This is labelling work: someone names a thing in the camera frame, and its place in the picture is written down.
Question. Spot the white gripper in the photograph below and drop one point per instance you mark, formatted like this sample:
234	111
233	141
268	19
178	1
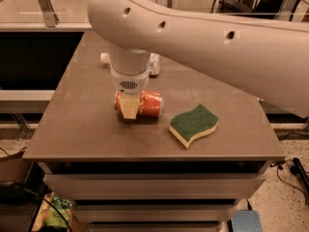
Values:
129	82

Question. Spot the red Coca-Cola can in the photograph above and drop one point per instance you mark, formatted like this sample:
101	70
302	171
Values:
150	103

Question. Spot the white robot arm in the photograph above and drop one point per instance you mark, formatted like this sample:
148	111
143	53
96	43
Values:
266	58

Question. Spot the clear plastic water bottle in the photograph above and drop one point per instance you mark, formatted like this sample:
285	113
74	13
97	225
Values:
154	64

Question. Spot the green and yellow sponge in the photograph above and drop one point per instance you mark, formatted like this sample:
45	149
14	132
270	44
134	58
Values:
193	124

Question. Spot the grey drawer cabinet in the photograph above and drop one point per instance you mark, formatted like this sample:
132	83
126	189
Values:
138	176

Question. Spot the green snack bag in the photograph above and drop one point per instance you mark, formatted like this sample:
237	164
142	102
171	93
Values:
53	215

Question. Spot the blue perforated box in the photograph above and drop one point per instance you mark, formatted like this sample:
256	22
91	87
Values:
246	221

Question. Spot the black power strip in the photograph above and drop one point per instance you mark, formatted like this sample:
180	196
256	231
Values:
299	170

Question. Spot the metal railing bracket left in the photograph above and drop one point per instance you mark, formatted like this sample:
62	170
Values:
49	16

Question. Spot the metal railing bracket right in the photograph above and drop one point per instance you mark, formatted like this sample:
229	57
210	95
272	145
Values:
286	10

